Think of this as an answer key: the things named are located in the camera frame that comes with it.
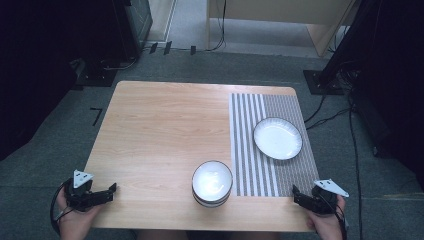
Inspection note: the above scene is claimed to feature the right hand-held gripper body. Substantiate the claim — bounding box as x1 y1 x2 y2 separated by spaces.
309 178 351 215

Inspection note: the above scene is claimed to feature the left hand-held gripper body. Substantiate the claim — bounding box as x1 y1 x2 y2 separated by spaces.
64 169 105 213

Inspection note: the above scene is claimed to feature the white plate with dark rim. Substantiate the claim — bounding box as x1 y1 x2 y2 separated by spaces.
252 116 304 161

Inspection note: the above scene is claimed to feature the person's right hand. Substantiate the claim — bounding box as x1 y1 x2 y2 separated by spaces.
306 194 348 240

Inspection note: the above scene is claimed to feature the person's left hand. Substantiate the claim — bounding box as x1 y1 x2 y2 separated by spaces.
55 188 102 240

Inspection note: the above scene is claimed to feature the grey striped placemat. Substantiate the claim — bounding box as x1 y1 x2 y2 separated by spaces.
228 92 320 198

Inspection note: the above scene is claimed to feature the black tape corner mark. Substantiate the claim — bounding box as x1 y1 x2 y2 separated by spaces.
89 106 104 127

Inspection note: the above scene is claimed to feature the dark cabinet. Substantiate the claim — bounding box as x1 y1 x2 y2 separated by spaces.
111 0 154 62

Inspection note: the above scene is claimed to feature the light wooden furniture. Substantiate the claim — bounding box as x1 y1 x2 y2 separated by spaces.
205 0 358 58

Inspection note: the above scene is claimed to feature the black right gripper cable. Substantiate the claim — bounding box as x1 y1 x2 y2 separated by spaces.
328 191 350 240

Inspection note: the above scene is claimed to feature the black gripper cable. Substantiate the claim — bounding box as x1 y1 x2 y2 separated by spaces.
49 179 74 236
328 191 350 240

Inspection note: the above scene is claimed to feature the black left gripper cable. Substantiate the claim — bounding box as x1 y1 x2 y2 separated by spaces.
49 179 74 236

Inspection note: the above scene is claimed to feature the long black floor cable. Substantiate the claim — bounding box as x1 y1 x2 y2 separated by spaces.
347 96 365 240

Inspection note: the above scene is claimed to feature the black stand base plate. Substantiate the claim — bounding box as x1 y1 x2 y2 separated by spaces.
75 58 118 88
302 69 345 96

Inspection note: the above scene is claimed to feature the grey floor cable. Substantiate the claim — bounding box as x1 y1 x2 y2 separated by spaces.
102 55 140 72

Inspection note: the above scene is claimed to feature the black hanging cable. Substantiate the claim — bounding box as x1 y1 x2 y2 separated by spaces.
205 0 228 53

